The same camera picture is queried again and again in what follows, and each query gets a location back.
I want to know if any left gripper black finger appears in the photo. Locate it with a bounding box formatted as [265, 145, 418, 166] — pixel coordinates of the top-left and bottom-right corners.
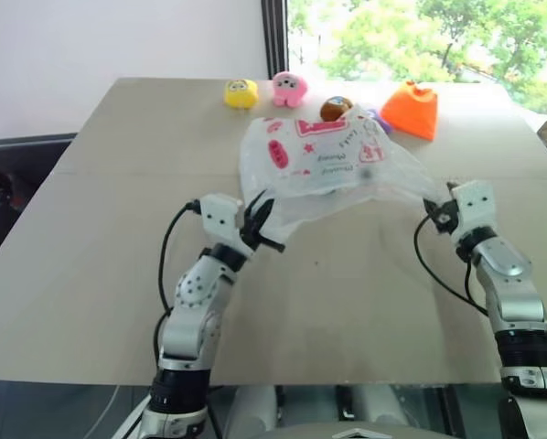
[255, 197, 275, 232]
[243, 190, 264, 230]

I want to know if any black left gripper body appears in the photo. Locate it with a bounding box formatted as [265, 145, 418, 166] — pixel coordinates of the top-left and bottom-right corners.
[238, 210, 287, 253]

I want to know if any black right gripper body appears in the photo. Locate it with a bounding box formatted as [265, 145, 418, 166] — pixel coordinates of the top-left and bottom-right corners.
[427, 200, 461, 235]

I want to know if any clear printed plastic bag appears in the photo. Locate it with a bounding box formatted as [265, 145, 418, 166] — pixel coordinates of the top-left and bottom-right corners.
[238, 105, 453, 245]

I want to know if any orange fabric pouch toy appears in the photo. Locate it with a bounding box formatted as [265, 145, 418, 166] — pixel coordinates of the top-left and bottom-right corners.
[380, 80, 440, 141]

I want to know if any purple small toy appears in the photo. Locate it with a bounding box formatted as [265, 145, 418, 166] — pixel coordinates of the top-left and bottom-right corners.
[363, 107, 395, 135]

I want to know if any yellow plush toy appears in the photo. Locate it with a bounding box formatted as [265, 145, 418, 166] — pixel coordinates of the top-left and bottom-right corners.
[223, 79, 260, 111]

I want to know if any brown round toy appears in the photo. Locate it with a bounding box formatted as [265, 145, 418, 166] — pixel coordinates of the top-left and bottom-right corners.
[319, 95, 355, 123]

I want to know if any pink plush toy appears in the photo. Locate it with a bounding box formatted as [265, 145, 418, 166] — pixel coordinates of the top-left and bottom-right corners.
[272, 70, 308, 109]

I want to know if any dark furniture beside table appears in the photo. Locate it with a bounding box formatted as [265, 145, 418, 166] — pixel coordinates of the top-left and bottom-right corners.
[0, 132, 79, 277]

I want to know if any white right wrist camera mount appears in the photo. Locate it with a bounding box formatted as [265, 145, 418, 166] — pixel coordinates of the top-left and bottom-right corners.
[446, 179, 498, 240]

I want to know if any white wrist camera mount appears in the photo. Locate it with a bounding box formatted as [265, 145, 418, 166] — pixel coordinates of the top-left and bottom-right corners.
[446, 179, 498, 240]
[198, 193, 246, 245]

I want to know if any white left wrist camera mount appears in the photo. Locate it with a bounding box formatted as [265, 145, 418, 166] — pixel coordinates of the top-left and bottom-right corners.
[198, 193, 246, 245]

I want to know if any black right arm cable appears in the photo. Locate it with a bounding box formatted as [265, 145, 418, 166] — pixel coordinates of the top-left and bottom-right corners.
[413, 215, 490, 317]

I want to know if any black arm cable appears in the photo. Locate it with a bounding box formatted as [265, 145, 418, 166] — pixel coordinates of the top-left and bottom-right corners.
[413, 215, 490, 317]
[152, 199, 203, 362]

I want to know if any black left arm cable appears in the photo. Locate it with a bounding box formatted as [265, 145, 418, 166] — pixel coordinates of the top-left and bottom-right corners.
[152, 199, 203, 362]

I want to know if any dark window frame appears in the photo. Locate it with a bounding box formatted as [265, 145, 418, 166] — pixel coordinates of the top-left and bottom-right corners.
[260, 0, 291, 81]

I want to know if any thin white cable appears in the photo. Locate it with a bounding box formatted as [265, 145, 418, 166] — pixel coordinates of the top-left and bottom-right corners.
[86, 384, 123, 439]

